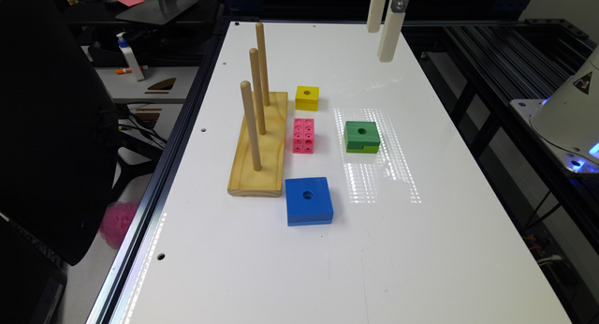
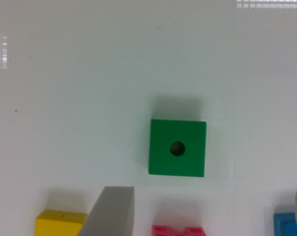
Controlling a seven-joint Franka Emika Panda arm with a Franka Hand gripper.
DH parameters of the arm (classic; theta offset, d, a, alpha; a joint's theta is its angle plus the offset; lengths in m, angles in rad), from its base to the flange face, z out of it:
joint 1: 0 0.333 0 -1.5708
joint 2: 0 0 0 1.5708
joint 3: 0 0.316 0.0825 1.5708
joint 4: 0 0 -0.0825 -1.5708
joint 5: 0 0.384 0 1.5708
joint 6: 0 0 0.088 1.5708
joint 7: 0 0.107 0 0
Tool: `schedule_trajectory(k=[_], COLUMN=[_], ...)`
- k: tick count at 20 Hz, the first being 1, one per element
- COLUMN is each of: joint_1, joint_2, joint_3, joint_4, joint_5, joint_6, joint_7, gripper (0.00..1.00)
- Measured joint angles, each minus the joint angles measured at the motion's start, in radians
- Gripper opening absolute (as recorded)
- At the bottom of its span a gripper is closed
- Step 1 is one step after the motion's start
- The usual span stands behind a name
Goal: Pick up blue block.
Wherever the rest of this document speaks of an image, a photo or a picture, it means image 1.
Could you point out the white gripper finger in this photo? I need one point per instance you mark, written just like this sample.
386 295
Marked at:
390 36
375 15

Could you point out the blue square block with hole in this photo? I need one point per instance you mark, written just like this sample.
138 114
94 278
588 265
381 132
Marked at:
308 201

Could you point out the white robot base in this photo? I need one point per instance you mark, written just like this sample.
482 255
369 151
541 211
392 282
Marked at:
567 121

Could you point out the yellow block with hole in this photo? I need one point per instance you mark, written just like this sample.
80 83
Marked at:
307 98

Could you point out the green block with hole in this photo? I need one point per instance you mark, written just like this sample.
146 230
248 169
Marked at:
361 137

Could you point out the rear wooden peg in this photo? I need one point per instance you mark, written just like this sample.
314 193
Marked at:
262 60

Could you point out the wooden peg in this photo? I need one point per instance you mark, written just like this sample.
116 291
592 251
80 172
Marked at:
262 60
259 106
250 117

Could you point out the pink studded toy brick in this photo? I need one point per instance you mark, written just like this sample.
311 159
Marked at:
303 136

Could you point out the middle wooden peg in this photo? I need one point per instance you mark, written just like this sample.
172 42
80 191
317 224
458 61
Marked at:
259 106

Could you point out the front wooden peg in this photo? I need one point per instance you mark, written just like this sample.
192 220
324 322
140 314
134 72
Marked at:
250 117

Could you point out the wooden peg board base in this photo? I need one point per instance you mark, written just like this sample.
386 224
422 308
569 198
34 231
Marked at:
244 181

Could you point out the grey monitor stand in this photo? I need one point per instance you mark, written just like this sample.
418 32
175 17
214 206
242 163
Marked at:
156 11

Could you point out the pink sticky note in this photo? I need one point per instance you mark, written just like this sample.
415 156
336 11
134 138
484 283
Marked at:
130 3

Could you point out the white spray bottle blue cap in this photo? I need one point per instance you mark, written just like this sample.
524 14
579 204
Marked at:
130 57

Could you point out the orange marker pen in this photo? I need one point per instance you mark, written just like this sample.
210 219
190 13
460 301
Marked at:
128 70

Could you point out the pink mesh sponge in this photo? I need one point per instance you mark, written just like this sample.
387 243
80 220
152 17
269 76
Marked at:
116 222

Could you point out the black office chair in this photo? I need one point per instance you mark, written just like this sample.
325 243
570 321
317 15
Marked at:
63 156

